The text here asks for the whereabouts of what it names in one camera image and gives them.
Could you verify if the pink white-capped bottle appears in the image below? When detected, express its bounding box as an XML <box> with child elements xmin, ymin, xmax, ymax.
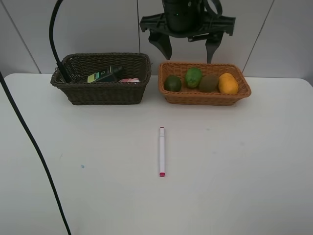
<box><xmin>119</xmin><ymin>78</ymin><xmax>140</xmax><ymax>83</ymax></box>

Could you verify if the orange wicker basket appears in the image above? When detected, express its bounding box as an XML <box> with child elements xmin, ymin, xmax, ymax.
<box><xmin>158</xmin><ymin>61</ymin><xmax>251</xmax><ymax>106</ymax></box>

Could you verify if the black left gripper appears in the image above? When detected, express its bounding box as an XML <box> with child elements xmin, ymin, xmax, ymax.
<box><xmin>139</xmin><ymin>12</ymin><xmax>236</xmax><ymax>63</ymax></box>

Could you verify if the yellow mango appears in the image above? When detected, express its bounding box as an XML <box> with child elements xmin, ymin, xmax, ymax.
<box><xmin>218</xmin><ymin>73</ymin><xmax>239</xmax><ymax>94</ymax></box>

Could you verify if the dark green lime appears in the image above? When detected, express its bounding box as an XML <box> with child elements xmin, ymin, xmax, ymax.
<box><xmin>164</xmin><ymin>75</ymin><xmax>182</xmax><ymax>92</ymax></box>

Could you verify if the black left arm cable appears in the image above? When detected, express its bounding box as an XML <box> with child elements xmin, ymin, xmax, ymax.
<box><xmin>0</xmin><ymin>0</ymin><xmax>223</xmax><ymax>235</ymax></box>

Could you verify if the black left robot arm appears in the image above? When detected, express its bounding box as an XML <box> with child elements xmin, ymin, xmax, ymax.
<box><xmin>139</xmin><ymin>0</ymin><xmax>236</xmax><ymax>64</ymax></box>

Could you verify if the dark brown wicker basket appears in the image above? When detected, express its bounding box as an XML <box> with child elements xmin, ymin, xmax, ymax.
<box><xmin>50</xmin><ymin>52</ymin><xmax>151</xmax><ymax>105</ymax></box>

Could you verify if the white pink-capped marker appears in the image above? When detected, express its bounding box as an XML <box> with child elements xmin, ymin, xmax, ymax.
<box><xmin>159</xmin><ymin>127</ymin><xmax>166</xmax><ymax>177</ymax></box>

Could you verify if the dark green pump bottle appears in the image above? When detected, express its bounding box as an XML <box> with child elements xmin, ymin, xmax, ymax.
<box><xmin>87</xmin><ymin>66</ymin><xmax>124</xmax><ymax>83</ymax></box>

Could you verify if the brown kiwi fruit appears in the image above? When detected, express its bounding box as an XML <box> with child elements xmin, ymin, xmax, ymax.
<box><xmin>199</xmin><ymin>74</ymin><xmax>219</xmax><ymax>93</ymax></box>

